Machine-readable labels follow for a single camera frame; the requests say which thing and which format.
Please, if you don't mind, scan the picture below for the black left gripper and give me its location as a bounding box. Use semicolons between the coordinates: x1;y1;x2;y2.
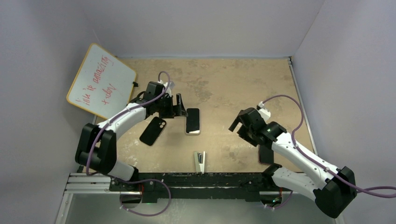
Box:
155;94;187;119

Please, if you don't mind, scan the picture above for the black phone case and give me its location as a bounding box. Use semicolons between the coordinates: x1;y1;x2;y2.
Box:
139;117;167;146

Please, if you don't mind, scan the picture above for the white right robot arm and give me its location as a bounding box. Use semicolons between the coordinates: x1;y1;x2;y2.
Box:
229;107;357;218

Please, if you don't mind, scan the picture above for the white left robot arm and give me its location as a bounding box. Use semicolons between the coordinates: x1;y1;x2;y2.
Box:
75;81;188;191

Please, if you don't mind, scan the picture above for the white stapler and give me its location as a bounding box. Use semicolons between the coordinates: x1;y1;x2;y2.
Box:
194;151;206;175

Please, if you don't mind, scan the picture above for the yellow framed whiteboard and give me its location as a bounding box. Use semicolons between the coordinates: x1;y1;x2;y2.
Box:
66;43;137;119

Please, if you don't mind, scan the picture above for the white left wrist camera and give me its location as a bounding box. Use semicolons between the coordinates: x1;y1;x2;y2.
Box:
158;80;175;92

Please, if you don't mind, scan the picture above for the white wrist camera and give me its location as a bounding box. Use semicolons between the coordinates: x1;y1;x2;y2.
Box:
256;101;271;122
158;80;175;92

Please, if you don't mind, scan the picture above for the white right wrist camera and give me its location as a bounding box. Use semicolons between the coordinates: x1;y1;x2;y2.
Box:
256;101;271;122

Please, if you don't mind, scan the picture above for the black aluminium mounting rail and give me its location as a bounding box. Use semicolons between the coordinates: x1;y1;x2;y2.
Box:
63;172;338;205

